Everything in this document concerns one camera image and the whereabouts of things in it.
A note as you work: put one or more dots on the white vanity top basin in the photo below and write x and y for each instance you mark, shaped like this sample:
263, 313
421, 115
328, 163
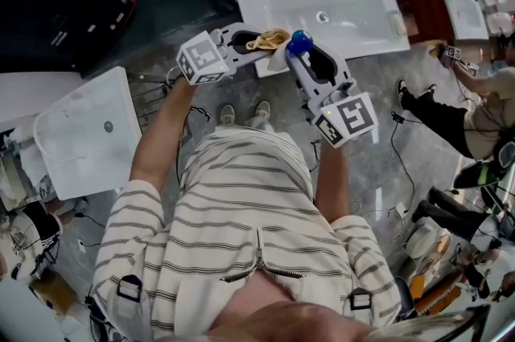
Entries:
466, 16

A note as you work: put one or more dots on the white power strip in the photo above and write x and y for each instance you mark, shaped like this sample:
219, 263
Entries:
400, 209

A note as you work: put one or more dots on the person's left shoe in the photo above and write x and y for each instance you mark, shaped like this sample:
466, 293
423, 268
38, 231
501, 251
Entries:
228, 115

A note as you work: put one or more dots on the brown wooden vanity cabinet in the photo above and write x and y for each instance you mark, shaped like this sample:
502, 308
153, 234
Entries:
422, 10

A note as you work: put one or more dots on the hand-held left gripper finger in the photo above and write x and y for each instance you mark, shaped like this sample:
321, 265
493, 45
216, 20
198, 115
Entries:
241, 26
253, 56

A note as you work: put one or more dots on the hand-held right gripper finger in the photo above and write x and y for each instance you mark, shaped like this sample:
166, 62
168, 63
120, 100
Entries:
338, 64
299, 72

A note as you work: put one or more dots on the grey metal sink frame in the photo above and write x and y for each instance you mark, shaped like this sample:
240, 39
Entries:
155, 99

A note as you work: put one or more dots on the person's right forearm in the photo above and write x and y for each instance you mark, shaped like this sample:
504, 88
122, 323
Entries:
332, 183

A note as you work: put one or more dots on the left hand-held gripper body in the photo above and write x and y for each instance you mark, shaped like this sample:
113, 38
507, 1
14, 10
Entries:
201, 58

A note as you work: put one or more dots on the white rectangular wash basin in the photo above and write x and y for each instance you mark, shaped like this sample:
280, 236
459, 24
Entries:
362, 26

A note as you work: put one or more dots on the small blue-capped spray bottle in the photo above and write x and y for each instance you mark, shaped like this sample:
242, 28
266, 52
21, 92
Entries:
299, 42

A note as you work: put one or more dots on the person's left forearm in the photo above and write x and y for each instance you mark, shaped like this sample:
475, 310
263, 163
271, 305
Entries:
161, 139

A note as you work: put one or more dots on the white square deep sink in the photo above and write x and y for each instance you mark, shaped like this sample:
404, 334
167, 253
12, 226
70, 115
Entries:
84, 147

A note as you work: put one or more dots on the large black cabinet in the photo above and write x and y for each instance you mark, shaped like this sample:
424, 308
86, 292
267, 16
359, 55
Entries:
52, 2

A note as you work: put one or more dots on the person's right shoe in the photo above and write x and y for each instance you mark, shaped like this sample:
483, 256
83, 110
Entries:
262, 111

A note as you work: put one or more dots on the person's beige trousers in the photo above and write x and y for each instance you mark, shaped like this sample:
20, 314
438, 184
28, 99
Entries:
261, 126

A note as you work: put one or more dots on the person's shoe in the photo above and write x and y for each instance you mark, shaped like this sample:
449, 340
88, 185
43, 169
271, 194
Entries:
262, 111
228, 115

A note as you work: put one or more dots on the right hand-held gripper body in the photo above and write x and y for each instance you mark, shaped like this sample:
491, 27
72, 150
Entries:
350, 117

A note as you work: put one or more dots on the person's striped cream shirt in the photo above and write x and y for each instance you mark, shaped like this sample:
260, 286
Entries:
241, 219

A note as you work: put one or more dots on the white round stool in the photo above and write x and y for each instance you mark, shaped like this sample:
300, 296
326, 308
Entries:
424, 244

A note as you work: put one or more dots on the yellow cloth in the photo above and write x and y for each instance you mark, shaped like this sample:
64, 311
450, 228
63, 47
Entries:
269, 38

